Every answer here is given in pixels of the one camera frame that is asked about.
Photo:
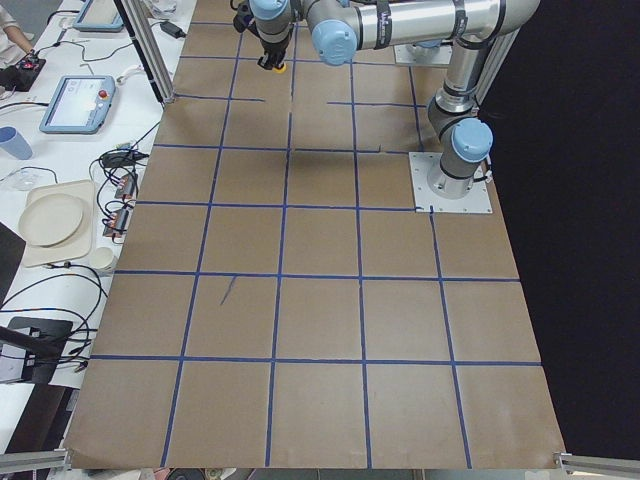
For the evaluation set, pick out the white paper cup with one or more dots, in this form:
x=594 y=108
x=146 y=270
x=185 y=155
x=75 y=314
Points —
x=103 y=260

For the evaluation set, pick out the yellow push button switch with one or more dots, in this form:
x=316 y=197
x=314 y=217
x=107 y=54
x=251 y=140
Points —
x=280 y=69

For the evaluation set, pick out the black power adapter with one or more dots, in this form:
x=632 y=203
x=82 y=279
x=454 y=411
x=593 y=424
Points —
x=172 y=30

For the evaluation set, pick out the blue teach pendant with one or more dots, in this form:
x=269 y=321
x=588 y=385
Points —
x=80 y=105
x=98 y=16

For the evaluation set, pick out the aluminium frame post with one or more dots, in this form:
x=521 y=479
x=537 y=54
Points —
x=141 y=35

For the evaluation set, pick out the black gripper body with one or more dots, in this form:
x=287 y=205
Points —
x=272 y=51

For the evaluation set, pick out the beige round plate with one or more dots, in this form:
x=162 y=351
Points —
x=51 y=219

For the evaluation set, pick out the light blue plastic cup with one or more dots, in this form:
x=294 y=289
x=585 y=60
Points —
x=14 y=143

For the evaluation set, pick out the brown paper table cover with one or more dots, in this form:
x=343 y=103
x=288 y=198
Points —
x=278 y=302

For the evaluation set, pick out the far blue teach pendant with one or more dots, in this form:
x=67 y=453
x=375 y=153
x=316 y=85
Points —
x=98 y=16

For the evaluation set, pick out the beige square tray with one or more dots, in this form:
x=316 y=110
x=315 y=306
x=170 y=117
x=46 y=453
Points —
x=80 y=243

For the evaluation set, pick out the near blue teach pendant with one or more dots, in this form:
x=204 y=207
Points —
x=80 y=105

